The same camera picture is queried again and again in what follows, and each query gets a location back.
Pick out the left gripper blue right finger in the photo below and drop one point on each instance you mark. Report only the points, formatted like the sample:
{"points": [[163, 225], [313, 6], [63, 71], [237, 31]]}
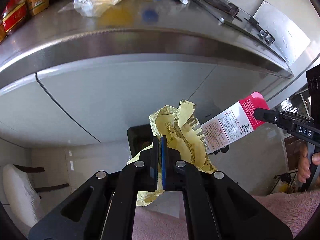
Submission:
{"points": [[167, 158]]}

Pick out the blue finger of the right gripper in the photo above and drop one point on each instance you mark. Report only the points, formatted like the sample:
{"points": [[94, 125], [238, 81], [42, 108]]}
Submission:
{"points": [[286, 120]]}

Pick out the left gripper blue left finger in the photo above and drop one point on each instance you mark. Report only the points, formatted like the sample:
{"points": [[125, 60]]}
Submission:
{"points": [[154, 154]]}

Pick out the pink white carton box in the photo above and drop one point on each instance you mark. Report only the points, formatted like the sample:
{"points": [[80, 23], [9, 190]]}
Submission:
{"points": [[233, 123]]}

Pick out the clear plastic wrapper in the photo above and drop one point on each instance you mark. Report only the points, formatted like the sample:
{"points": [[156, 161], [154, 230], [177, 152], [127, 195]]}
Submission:
{"points": [[86, 8]]}

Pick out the yellow paper wrapper back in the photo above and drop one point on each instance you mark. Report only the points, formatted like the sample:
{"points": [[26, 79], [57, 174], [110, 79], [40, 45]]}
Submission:
{"points": [[97, 7]]}

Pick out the black trash bin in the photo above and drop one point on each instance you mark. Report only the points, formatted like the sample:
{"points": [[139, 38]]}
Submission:
{"points": [[139, 137]]}

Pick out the person right hand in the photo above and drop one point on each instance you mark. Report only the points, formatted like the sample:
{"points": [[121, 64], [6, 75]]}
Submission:
{"points": [[304, 164]]}

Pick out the black cat floor mat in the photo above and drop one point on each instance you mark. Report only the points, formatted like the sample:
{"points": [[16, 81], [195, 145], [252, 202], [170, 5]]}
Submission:
{"points": [[221, 150]]}

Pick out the gas stove top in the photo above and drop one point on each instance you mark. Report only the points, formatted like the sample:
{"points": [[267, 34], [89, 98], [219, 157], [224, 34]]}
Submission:
{"points": [[231, 15]]}

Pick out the white cushioned wooden stool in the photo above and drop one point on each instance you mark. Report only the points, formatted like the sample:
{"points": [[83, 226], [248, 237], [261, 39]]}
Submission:
{"points": [[24, 200]]}

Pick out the red lid chili jar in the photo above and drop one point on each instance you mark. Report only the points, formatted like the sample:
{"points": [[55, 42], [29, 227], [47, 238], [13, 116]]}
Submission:
{"points": [[14, 14]]}

